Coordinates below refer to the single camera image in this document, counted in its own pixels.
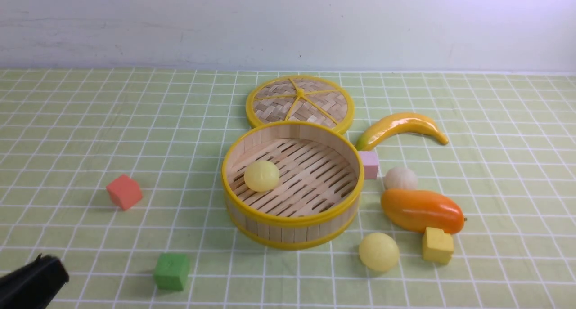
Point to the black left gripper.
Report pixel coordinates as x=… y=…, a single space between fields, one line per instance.
x=34 y=285

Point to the yellow bun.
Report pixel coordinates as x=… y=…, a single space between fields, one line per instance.
x=261 y=176
x=379 y=252

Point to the white bun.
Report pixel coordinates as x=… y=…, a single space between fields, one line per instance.
x=400 y=178

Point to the bamboo steamer tray yellow rim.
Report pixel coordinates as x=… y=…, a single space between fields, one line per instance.
x=321 y=177

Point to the woven bamboo steamer lid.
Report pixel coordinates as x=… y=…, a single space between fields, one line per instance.
x=301 y=98

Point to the red cube block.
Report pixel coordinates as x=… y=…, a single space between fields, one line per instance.
x=124 y=192

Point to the green cube block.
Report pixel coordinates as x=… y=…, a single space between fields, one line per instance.
x=172 y=271

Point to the pink cube block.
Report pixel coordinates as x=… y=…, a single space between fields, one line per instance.
x=371 y=164

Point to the orange plastic mango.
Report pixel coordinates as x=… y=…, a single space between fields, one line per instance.
x=415 y=210

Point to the yellow plastic banana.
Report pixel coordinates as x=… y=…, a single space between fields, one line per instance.
x=399 y=123

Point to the yellow cube block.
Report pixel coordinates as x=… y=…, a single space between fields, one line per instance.
x=437 y=246

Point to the green checkered tablecloth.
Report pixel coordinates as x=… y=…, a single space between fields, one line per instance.
x=67 y=133

